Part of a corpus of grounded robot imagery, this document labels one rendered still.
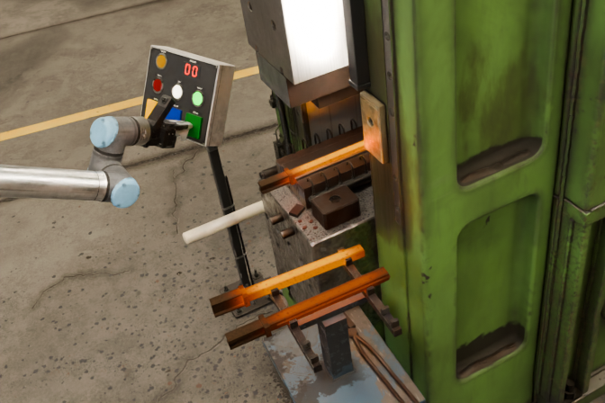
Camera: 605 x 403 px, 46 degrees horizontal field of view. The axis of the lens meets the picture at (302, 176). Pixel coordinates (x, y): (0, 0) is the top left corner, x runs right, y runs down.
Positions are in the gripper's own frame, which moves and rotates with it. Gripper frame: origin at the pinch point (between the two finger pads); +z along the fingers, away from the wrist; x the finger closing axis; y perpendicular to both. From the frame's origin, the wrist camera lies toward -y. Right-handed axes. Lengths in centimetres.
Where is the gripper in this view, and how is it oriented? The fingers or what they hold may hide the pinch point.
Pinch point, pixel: (189, 123)
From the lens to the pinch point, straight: 241.1
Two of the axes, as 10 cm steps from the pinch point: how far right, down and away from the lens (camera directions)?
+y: -1.9, 9.5, 2.3
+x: 7.8, 2.9, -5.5
